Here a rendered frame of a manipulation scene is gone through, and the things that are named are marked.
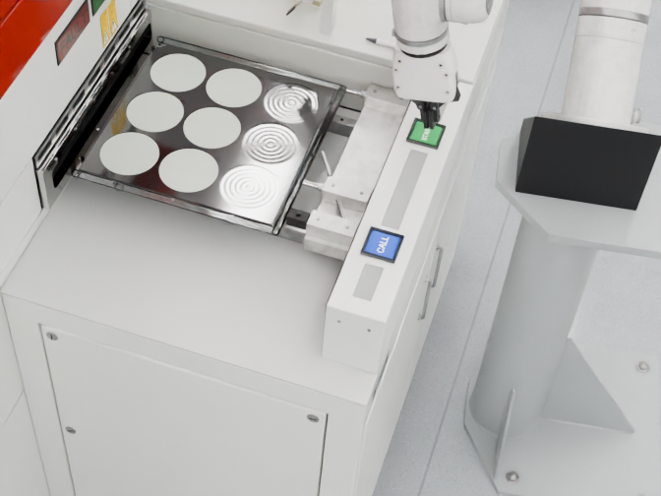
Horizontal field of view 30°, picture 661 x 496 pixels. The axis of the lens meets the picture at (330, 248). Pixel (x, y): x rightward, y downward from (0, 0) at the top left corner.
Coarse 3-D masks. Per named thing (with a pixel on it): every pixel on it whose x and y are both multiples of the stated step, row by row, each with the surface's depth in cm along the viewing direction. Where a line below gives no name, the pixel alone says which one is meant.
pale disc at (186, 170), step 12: (168, 156) 210; (180, 156) 210; (192, 156) 210; (204, 156) 211; (168, 168) 208; (180, 168) 209; (192, 168) 209; (204, 168) 209; (216, 168) 209; (168, 180) 207; (180, 180) 207; (192, 180) 207; (204, 180) 207
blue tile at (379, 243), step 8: (376, 232) 194; (376, 240) 193; (384, 240) 193; (392, 240) 193; (368, 248) 192; (376, 248) 192; (384, 248) 192; (392, 248) 192; (384, 256) 191; (392, 256) 191
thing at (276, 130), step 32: (224, 64) 225; (128, 96) 219; (192, 96) 220; (288, 96) 221; (320, 96) 222; (128, 128) 214; (256, 128) 216; (288, 128) 216; (96, 160) 209; (160, 160) 209; (224, 160) 210; (256, 160) 211; (288, 160) 211; (160, 192) 205; (192, 192) 205; (224, 192) 206; (256, 192) 206
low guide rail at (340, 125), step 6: (336, 114) 226; (336, 120) 225; (342, 120) 225; (348, 120) 225; (354, 120) 225; (330, 126) 226; (336, 126) 226; (342, 126) 225; (348, 126) 225; (330, 132) 227; (336, 132) 227; (342, 132) 226; (348, 132) 226
